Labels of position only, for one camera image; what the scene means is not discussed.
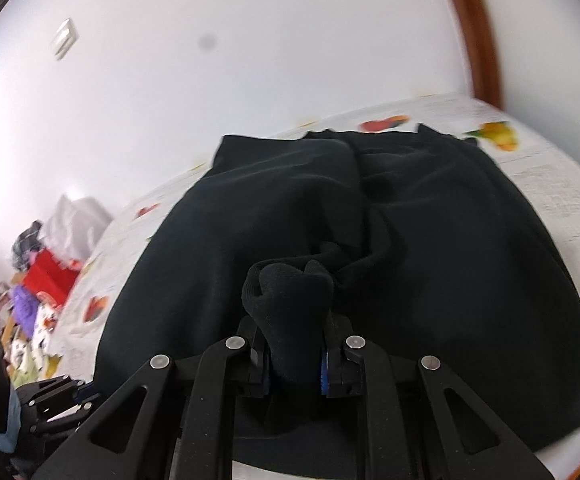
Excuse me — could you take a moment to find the purple plush cloth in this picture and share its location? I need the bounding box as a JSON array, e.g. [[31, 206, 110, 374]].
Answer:
[[10, 285, 41, 337]]

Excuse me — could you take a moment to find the dark patterned cloth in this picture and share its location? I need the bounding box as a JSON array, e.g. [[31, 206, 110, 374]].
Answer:
[[12, 220, 46, 269]]

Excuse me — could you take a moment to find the brown wooden door frame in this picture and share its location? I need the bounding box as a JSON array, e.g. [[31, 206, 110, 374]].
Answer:
[[437, 0, 508, 111]]

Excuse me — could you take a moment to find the white plastic bag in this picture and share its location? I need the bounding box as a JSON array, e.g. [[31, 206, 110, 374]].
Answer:
[[42, 194, 114, 261]]

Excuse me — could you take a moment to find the white wall switch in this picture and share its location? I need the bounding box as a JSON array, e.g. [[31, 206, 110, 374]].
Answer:
[[52, 19, 79, 61]]

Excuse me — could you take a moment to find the red paper bag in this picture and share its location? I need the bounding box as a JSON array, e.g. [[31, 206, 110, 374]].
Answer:
[[22, 249, 83, 307]]

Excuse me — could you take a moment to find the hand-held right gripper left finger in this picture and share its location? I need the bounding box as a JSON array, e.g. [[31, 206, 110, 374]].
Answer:
[[32, 316, 271, 480]]

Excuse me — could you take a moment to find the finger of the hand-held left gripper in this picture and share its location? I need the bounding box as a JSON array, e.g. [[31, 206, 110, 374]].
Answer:
[[17, 375, 94, 408], [27, 396, 103, 436]]

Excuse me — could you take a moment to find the white spotted cloth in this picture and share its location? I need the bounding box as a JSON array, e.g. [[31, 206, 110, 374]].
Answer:
[[7, 305, 61, 382]]

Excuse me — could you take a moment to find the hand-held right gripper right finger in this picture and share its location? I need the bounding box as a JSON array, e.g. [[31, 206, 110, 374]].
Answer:
[[321, 314, 553, 480]]

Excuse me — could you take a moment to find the white fruit-print bed sheet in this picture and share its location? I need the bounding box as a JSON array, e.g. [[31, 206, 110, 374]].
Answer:
[[44, 92, 580, 480]]

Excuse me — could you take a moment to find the black sweater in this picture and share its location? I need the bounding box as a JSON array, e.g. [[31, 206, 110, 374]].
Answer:
[[92, 125, 580, 476]]

